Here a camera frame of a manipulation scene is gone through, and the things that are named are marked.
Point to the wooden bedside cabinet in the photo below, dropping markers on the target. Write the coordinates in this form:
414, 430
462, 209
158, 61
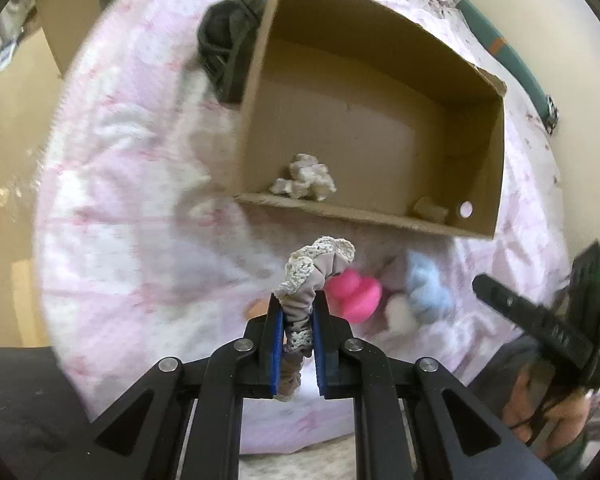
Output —
70, 15

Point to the person's left leg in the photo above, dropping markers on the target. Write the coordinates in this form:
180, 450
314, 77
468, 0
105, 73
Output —
25, 410

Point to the cardboard box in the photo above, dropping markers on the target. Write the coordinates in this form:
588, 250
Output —
355, 125

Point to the person's leg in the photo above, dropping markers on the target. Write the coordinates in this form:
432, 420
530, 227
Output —
500, 365
25, 410

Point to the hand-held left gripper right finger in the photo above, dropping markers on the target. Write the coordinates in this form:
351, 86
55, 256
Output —
320, 350

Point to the light blue fluffy sock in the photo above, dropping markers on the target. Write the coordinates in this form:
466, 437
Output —
425, 285

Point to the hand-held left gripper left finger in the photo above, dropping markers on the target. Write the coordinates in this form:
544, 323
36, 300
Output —
278, 350

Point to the small beige fabric piece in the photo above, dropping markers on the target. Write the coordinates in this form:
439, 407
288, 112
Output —
430, 208

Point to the person's right leg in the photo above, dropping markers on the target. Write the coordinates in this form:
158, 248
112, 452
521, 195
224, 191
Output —
500, 365

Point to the dark grey garment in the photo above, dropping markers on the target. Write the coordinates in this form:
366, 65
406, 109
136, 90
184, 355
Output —
225, 45

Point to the teal bolster pillow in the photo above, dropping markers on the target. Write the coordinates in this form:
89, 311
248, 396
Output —
510, 55

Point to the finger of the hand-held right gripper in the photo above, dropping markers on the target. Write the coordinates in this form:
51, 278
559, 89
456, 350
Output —
530, 317

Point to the white sock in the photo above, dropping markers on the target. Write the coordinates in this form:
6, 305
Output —
400, 312

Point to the pink bow-print bedsheet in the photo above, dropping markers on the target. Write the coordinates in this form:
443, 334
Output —
145, 240

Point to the person's right hand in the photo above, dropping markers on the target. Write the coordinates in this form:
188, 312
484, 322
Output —
540, 410

